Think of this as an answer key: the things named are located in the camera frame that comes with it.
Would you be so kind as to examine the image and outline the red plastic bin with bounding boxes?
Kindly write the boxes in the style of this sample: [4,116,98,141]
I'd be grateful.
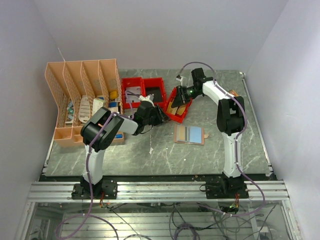
[164,87,193,124]
[121,76,146,109]
[142,77,167,108]

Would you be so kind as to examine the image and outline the yellow round object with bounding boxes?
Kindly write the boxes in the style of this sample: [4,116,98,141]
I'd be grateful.
[109,90,119,101]

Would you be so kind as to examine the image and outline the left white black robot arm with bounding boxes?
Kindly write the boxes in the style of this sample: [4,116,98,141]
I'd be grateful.
[72,100,169,199]

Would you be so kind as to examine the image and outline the white oval package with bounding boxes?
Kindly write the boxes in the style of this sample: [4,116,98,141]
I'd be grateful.
[78,95,91,124]

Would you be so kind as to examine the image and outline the orange spiral notepad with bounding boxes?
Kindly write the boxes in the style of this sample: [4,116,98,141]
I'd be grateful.
[228,90,239,97]

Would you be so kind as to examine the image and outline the white green box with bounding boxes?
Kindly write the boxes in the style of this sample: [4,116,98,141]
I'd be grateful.
[92,97,106,116]

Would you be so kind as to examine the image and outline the brown leather card holder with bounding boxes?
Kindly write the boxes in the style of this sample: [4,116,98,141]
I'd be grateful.
[174,124,210,145]

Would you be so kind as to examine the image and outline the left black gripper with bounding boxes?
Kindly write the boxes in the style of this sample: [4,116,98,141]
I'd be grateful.
[143,104,171,126]

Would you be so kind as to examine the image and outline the aluminium frame rails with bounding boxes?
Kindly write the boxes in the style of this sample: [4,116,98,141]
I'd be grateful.
[15,174,302,240]

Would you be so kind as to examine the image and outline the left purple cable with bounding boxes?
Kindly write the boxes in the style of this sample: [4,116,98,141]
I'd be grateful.
[54,89,145,240]

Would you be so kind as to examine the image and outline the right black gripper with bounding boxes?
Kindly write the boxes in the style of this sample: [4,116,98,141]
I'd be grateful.
[171,85,201,109]

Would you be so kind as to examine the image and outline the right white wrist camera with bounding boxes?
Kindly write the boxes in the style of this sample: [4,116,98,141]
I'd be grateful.
[175,74,184,86]

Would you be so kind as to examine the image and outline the white black cards stack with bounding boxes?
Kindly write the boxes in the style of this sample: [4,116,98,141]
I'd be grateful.
[124,86,141,104]

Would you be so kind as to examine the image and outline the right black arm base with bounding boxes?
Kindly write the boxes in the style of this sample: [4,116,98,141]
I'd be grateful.
[199,179,249,199]

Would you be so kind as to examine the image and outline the pink mesh desk organizer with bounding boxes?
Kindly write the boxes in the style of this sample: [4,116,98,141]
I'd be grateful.
[45,58,124,147]

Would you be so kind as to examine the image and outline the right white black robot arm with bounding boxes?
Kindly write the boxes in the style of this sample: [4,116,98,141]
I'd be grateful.
[172,68,249,199]

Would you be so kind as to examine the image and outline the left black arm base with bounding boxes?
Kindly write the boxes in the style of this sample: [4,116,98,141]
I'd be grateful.
[71,179,118,200]

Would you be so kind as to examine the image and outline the gold cards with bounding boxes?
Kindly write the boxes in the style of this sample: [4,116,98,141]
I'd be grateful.
[166,102,187,116]

